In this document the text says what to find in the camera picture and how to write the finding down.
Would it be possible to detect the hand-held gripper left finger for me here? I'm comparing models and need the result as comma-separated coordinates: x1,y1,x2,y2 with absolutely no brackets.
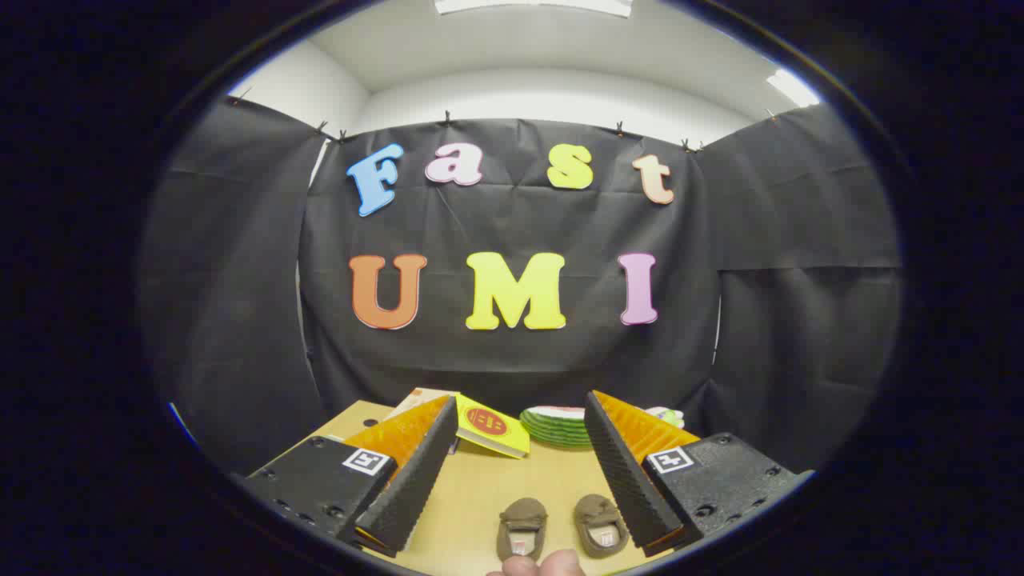
242,394,459,559

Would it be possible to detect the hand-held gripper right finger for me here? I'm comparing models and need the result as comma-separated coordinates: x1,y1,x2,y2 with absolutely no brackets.
583,390,815,558

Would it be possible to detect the brown fuzzy shoe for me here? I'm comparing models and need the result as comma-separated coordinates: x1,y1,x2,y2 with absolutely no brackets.
496,498,550,563
573,494,631,559

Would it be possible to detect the watermelon slice plush toy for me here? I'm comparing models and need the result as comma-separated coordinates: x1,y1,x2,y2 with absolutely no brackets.
520,406,594,447

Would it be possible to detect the yellow book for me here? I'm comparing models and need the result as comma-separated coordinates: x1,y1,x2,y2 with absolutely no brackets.
454,394,530,460

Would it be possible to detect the ceiling light panel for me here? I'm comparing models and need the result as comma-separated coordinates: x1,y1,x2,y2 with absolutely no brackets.
434,0,634,18
766,69,822,108

